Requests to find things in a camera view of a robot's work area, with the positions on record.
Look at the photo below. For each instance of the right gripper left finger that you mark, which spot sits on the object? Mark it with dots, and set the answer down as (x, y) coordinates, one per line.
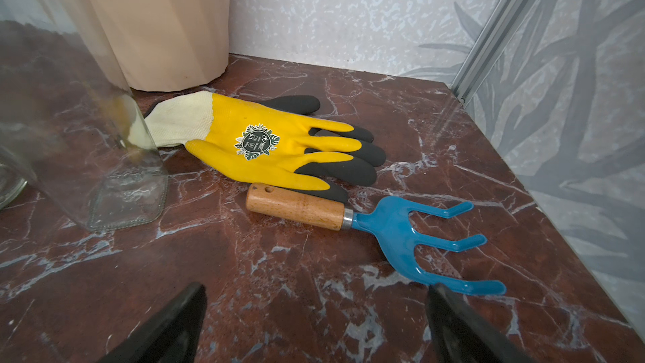
(171, 335)

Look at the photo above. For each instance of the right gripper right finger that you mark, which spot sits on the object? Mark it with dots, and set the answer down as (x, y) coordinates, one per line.
(460, 334)

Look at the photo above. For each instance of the tall slim glass bottle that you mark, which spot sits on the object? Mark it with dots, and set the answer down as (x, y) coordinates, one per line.
(12, 182)

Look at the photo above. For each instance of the blue hand rake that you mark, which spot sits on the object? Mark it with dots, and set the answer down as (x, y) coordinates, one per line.
(389, 222)

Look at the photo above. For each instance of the yellow gardening glove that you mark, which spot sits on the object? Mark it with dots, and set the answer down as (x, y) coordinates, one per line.
(277, 142)

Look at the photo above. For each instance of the pink flower pot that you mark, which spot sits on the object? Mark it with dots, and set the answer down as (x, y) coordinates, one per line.
(167, 45)

